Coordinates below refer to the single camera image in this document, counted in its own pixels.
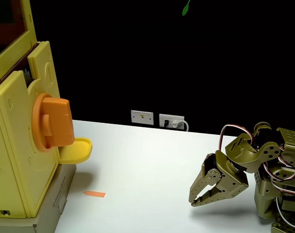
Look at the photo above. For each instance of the white wall outlet plate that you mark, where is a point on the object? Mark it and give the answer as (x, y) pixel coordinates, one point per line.
(142, 117)

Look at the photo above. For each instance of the small black plug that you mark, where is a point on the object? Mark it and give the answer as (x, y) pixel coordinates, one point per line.
(166, 123)

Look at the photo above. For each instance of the green leaf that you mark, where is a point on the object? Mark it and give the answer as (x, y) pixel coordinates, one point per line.
(185, 9)

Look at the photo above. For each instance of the yellow toy vending machine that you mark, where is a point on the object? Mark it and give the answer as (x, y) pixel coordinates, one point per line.
(13, 145)

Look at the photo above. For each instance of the white outlet plate with plugs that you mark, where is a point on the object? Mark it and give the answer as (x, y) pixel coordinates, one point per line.
(177, 117)

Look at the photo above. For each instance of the beige cardboard box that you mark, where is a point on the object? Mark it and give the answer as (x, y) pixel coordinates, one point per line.
(57, 194)

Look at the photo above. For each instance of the orange vending machine knob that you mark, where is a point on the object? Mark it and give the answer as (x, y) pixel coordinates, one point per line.
(57, 123)

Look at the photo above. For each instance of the yellow dispensing tray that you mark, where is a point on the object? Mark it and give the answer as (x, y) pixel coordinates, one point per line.
(76, 150)

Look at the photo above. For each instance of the orange arrow sticker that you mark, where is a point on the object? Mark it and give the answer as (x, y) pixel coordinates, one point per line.
(95, 194)

